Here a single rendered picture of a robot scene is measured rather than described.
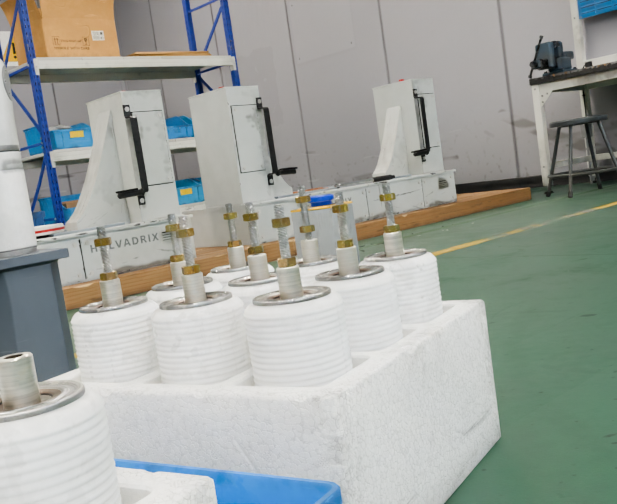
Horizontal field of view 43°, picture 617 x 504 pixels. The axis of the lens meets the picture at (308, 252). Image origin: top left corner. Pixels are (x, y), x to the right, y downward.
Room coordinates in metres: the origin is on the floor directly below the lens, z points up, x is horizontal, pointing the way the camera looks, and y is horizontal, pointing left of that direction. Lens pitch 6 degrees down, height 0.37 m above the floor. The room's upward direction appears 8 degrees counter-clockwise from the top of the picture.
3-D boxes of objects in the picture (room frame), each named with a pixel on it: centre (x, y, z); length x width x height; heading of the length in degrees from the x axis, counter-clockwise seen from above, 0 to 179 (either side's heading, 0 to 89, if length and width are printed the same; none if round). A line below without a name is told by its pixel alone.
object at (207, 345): (0.80, 0.12, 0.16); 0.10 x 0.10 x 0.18
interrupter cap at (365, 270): (0.84, -0.04, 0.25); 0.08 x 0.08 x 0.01
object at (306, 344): (0.74, 0.02, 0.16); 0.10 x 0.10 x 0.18
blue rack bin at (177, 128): (6.65, 1.08, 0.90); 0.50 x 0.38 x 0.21; 40
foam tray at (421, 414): (0.90, 0.06, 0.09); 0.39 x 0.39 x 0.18; 58
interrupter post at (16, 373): (0.47, 0.19, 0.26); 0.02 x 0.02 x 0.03
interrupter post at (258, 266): (0.90, 0.06, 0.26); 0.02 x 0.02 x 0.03
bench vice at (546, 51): (5.11, -1.72, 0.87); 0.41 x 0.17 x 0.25; 132
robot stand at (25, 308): (1.33, 0.50, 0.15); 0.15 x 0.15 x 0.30; 42
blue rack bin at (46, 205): (6.05, 1.71, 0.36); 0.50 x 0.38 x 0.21; 43
